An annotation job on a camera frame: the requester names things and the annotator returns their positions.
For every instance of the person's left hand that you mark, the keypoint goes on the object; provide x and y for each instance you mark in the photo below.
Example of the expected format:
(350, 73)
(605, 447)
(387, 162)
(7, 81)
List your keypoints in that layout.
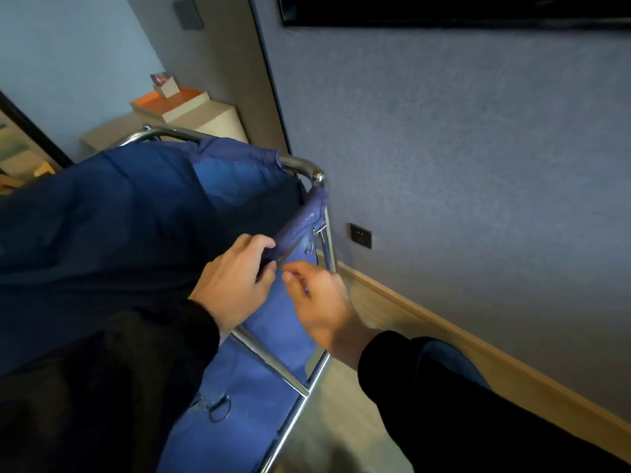
(231, 285)

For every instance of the person's right hand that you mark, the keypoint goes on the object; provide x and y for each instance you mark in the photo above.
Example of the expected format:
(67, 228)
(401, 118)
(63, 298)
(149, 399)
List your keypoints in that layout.
(320, 305)

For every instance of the chrome metal cart frame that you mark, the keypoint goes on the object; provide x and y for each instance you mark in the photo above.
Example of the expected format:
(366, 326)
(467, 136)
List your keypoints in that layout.
(291, 162)

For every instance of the navy blue fabric laundry bag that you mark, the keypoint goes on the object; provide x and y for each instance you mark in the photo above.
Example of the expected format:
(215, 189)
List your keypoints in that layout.
(98, 216)

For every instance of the person's left forearm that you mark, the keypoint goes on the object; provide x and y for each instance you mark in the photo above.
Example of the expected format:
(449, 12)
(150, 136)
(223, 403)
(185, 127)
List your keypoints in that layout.
(98, 389)

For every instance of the person's right forearm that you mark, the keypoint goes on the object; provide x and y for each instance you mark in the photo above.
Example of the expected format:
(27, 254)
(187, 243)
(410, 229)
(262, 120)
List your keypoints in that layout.
(468, 423)

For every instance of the small wooden side table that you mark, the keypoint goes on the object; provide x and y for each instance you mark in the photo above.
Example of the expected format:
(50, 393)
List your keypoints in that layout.
(207, 125)

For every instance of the orange tray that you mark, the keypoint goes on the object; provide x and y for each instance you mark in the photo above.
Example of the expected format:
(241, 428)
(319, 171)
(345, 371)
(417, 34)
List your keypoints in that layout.
(167, 102)

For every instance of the small box with sachets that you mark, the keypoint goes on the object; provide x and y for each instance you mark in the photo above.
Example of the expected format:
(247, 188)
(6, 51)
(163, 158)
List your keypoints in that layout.
(165, 86)

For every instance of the dark wall socket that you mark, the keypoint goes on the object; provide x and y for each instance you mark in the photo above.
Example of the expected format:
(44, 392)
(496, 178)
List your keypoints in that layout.
(361, 236)

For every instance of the dark wall switch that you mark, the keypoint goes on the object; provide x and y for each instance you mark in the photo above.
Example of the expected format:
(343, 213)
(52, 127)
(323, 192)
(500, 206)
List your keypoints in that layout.
(188, 14)

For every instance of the black wall television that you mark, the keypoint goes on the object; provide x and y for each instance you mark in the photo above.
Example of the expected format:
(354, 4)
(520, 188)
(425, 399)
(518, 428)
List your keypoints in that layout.
(443, 9)

